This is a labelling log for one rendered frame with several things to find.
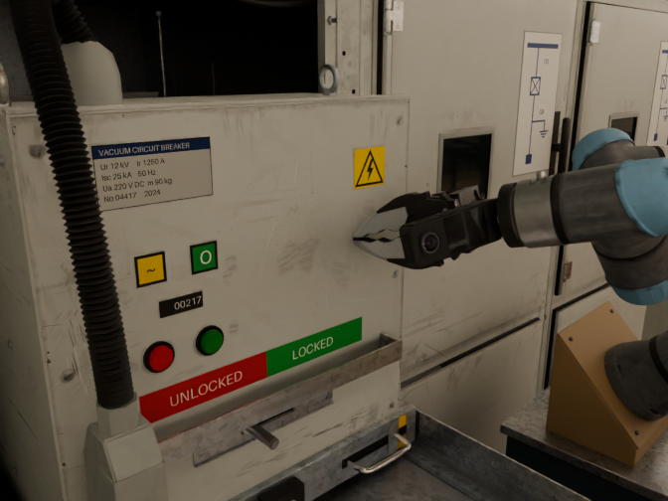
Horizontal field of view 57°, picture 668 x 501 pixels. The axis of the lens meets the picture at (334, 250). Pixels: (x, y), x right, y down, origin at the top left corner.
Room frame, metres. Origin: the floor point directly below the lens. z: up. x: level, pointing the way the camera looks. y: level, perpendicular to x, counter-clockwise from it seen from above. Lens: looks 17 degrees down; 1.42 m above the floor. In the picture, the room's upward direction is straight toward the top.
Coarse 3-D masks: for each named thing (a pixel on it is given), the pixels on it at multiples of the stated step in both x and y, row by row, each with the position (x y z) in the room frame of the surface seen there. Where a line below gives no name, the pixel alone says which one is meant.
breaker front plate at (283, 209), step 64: (128, 128) 0.57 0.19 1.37; (192, 128) 0.61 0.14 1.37; (256, 128) 0.66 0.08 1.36; (320, 128) 0.72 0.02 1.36; (384, 128) 0.79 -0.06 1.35; (256, 192) 0.66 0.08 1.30; (320, 192) 0.72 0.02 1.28; (384, 192) 0.80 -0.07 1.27; (64, 256) 0.52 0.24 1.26; (128, 256) 0.56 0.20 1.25; (256, 256) 0.66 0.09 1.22; (320, 256) 0.72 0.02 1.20; (64, 320) 0.52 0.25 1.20; (128, 320) 0.56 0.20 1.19; (192, 320) 0.60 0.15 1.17; (256, 320) 0.66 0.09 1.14; (320, 320) 0.72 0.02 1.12; (384, 320) 0.80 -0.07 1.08; (64, 384) 0.51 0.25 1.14; (256, 384) 0.65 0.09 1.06; (384, 384) 0.80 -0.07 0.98; (64, 448) 0.51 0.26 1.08; (256, 448) 0.65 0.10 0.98; (320, 448) 0.72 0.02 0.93
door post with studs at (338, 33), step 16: (320, 0) 1.05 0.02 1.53; (336, 0) 1.02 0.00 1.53; (352, 0) 1.04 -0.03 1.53; (320, 16) 1.05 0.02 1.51; (336, 16) 1.02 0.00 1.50; (352, 16) 1.04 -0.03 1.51; (320, 32) 1.05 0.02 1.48; (336, 32) 1.02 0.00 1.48; (352, 32) 1.04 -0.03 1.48; (320, 48) 1.05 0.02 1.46; (336, 48) 1.02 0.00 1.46; (352, 48) 1.04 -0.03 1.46; (320, 64) 1.05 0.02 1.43; (336, 64) 1.02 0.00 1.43; (352, 64) 1.04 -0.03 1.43; (352, 80) 1.04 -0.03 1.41
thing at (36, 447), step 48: (192, 96) 0.84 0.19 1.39; (240, 96) 0.84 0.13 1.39; (288, 96) 0.84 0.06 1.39; (336, 96) 0.74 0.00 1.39; (384, 96) 0.79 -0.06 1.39; (0, 144) 0.52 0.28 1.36; (0, 192) 0.54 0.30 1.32; (0, 240) 0.56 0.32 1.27; (0, 288) 0.59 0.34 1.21; (0, 336) 0.62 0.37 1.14; (0, 384) 0.65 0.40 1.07; (48, 384) 0.50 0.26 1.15; (0, 432) 0.69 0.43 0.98; (48, 432) 0.51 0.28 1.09; (48, 480) 0.54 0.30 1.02
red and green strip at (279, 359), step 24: (312, 336) 0.71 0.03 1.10; (336, 336) 0.74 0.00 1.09; (360, 336) 0.77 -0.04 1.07; (264, 360) 0.66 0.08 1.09; (288, 360) 0.69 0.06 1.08; (192, 384) 0.60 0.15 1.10; (216, 384) 0.62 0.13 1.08; (240, 384) 0.64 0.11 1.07; (144, 408) 0.56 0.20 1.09; (168, 408) 0.58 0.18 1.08
